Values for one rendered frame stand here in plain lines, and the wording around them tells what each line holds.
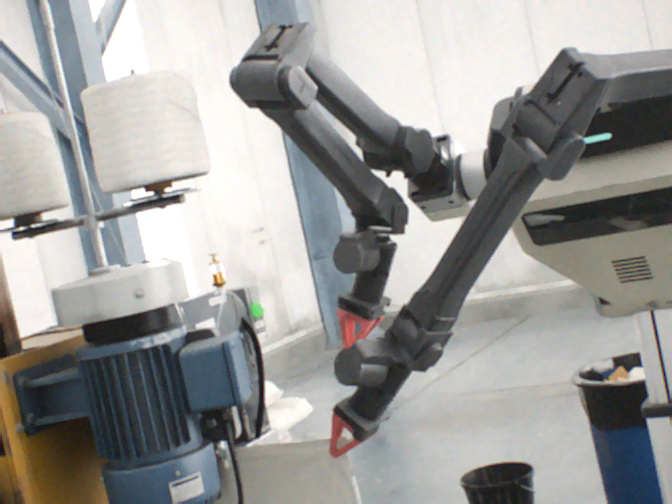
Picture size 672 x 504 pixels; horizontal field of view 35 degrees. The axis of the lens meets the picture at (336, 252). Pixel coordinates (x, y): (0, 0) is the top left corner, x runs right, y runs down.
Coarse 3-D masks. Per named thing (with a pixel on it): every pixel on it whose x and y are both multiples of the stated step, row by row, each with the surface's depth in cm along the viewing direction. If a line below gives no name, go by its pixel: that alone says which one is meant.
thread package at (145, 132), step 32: (96, 96) 148; (128, 96) 147; (160, 96) 148; (192, 96) 153; (96, 128) 149; (128, 128) 147; (160, 128) 148; (192, 128) 151; (96, 160) 151; (128, 160) 147; (160, 160) 147; (192, 160) 150
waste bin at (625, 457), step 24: (600, 360) 397; (624, 360) 398; (576, 384) 371; (600, 384) 359; (624, 384) 353; (600, 408) 364; (624, 408) 357; (600, 432) 369; (624, 432) 360; (648, 432) 356; (600, 456) 373; (624, 456) 362; (648, 456) 357; (624, 480) 364; (648, 480) 359
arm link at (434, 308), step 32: (512, 128) 144; (512, 160) 142; (544, 160) 139; (576, 160) 140; (512, 192) 143; (480, 224) 147; (512, 224) 149; (448, 256) 151; (480, 256) 150; (448, 288) 152; (416, 320) 157; (448, 320) 155; (416, 352) 157
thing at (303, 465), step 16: (240, 448) 177; (256, 448) 175; (272, 448) 174; (288, 448) 173; (304, 448) 171; (320, 448) 170; (240, 464) 177; (256, 464) 176; (272, 464) 174; (288, 464) 173; (304, 464) 172; (320, 464) 170; (336, 464) 169; (224, 480) 179; (256, 480) 176; (272, 480) 175; (288, 480) 173; (304, 480) 172; (320, 480) 171; (336, 480) 169; (352, 480) 168; (224, 496) 180; (256, 496) 177; (272, 496) 175; (288, 496) 174; (304, 496) 173; (320, 496) 171; (336, 496) 170; (352, 496) 169
